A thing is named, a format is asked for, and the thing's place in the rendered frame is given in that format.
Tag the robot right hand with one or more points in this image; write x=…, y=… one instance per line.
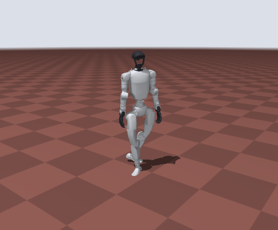
x=121, y=119

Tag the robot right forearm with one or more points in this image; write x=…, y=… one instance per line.
x=122, y=104

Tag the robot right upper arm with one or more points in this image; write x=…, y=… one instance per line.
x=124, y=83

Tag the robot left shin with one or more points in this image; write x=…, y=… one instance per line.
x=141, y=143

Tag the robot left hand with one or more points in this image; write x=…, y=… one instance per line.
x=159, y=116

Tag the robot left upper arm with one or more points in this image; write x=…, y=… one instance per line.
x=153, y=90

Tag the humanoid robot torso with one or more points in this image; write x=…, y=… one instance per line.
x=139, y=84

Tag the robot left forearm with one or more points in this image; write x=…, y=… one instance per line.
x=155, y=101

